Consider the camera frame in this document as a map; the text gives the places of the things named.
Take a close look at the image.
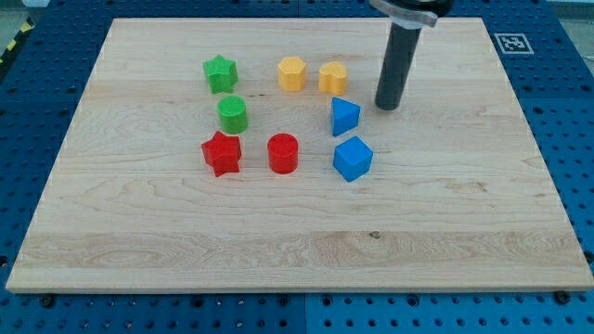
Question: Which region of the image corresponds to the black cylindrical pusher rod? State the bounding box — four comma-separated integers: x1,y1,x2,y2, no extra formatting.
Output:
375,23,421,111

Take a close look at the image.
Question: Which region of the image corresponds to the green star block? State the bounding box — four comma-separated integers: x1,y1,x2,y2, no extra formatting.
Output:
202,55,239,94

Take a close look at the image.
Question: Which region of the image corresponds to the blue triangle block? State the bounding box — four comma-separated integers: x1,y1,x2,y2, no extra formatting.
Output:
331,97,361,136

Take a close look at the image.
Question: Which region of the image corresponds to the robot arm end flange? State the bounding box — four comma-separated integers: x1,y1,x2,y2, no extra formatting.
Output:
368,0,455,29

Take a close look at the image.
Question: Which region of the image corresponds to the yellow heart block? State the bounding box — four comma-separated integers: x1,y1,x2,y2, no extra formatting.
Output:
318,61,348,96

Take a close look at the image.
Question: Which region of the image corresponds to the blue cube block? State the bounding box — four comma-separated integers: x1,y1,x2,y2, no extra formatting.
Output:
332,136,374,182

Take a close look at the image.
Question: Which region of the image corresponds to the yellow hexagon block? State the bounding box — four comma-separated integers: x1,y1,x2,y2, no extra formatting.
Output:
278,57,306,92

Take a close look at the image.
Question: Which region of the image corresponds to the light wooden board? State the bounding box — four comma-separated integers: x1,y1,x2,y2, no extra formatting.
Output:
6,18,593,294

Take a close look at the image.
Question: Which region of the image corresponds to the red star block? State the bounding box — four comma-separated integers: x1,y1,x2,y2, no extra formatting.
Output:
200,131,242,177

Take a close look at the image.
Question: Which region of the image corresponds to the white fiducial marker tag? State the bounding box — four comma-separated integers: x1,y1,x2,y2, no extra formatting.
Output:
495,32,534,55

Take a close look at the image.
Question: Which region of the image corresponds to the green cylinder block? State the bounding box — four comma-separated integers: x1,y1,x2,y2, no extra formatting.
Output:
217,96,248,135

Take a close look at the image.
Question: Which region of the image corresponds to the red cylinder block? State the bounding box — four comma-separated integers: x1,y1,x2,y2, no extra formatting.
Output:
267,133,299,174

